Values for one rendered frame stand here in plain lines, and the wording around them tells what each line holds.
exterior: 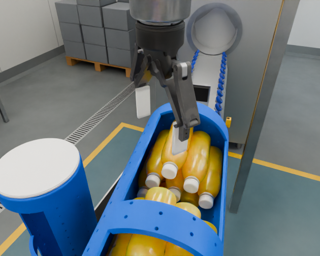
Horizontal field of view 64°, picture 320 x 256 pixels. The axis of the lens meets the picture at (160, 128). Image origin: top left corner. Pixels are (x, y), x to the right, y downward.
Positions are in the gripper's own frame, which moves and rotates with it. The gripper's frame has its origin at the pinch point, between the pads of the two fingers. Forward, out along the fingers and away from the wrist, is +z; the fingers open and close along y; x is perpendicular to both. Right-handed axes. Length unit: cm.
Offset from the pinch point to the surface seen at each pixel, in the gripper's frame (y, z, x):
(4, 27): 382, 67, 15
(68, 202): 27, 40, 19
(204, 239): -16.9, 14.9, 0.4
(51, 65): 392, 135, -31
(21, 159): 45, 31, 28
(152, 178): 6.9, 22.0, -1.7
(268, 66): 38, 19, -84
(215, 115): 12.9, 14.0, -27.8
